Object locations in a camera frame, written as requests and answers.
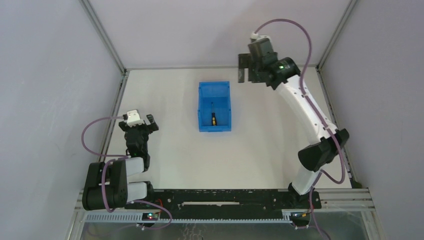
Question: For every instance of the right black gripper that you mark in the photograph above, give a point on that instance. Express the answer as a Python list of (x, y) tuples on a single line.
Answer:
[(250, 68)]

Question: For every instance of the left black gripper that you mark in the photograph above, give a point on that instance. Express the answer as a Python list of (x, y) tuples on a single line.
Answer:
[(137, 127)]

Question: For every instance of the black yellow screwdriver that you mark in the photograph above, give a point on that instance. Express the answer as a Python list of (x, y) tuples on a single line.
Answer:
[(213, 115)]

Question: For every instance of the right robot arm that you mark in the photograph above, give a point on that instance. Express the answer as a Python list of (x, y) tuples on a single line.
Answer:
[(322, 135)]

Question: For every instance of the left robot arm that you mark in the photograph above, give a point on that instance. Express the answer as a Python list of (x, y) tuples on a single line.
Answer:
[(107, 184)]

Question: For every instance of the blue plastic bin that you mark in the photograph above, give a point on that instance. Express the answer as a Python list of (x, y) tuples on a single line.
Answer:
[(218, 93)]

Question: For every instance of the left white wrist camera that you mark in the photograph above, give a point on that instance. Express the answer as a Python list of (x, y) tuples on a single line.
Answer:
[(132, 118)]

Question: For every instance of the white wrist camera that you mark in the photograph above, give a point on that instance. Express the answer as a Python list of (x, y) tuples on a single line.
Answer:
[(255, 34), (132, 118)]

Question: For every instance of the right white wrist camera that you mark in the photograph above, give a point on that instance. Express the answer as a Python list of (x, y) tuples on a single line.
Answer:
[(255, 34)]

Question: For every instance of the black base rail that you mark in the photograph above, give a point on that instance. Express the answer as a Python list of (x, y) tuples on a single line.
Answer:
[(232, 204)]

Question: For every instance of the grey cable duct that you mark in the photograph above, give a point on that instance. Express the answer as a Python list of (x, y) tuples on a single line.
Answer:
[(127, 217)]

